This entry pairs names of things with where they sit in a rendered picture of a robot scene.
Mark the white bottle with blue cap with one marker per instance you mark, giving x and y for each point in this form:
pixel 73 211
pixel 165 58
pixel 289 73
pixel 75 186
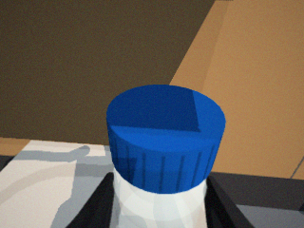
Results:
pixel 163 140

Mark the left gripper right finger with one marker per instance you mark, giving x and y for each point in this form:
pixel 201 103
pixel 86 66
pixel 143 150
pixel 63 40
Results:
pixel 220 210

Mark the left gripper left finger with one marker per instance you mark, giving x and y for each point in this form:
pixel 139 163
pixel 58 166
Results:
pixel 97 211

